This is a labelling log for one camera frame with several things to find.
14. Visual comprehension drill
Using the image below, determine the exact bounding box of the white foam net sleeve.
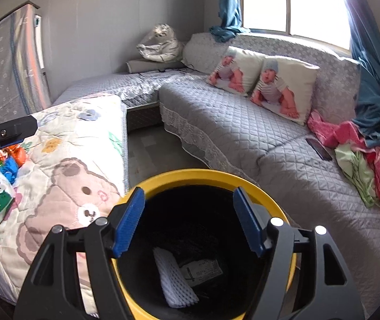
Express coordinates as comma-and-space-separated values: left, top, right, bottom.
154, 248, 199, 309

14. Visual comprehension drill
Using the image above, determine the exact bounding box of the paper receipt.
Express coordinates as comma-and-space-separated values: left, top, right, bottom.
181, 259, 223, 287

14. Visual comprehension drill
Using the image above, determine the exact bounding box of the orange snack wrapper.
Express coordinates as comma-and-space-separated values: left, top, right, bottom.
0, 145, 27, 175

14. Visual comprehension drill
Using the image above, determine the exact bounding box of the yellow black trash bin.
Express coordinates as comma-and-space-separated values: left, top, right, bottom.
116, 169, 287, 319

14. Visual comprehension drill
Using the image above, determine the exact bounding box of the striped grey hanging sheet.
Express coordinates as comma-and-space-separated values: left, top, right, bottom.
0, 2, 51, 123

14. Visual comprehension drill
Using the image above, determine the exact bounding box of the cartoon bear quilt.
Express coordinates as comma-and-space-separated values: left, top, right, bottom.
0, 94, 129, 317

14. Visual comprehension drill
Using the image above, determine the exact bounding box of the grey quilted sofa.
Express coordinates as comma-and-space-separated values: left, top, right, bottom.
52, 32, 380, 317

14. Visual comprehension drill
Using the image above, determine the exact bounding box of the light green cloth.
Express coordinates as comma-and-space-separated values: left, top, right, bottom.
334, 144, 380, 208

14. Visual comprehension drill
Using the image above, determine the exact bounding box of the black phone on sofa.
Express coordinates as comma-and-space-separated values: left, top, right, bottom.
306, 138, 332, 161

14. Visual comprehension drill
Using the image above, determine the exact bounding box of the pink cloth on sofa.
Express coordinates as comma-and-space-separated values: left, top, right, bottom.
307, 111, 380, 208

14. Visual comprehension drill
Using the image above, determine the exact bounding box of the grey bolster pillow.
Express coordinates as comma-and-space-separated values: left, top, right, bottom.
126, 59, 185, 74

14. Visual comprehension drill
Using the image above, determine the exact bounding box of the blue curtain right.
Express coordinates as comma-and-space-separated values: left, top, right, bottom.
345, 0, 380, 148

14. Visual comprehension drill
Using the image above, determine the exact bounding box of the blue curtain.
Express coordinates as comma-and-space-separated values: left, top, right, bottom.
345, 0, 380, 148
209, 0, 250, 43

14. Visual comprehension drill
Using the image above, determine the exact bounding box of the tiger toy in plastic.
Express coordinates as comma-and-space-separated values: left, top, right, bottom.
136, 24, 183, 63

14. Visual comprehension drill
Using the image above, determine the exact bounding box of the right baby print pillow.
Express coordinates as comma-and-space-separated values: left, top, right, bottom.
251, 56, 320, 125

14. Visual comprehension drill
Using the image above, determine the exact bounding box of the baby print pillow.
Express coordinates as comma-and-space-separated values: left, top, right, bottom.
251, 56, 320, 125
206, 46, 266, 96

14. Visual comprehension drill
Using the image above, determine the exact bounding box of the grey patterned cushion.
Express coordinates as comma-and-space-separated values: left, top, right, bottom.
181, 33, 232, 74

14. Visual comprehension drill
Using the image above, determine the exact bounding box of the left baby print pillow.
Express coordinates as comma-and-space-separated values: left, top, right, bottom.
206, 46, 266, 96

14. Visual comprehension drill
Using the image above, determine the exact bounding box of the blue curtain left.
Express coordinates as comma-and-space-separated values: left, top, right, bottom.
209, 0, 250, 43

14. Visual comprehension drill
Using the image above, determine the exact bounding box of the window with frame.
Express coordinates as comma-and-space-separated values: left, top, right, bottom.
242, 0, 350, 51

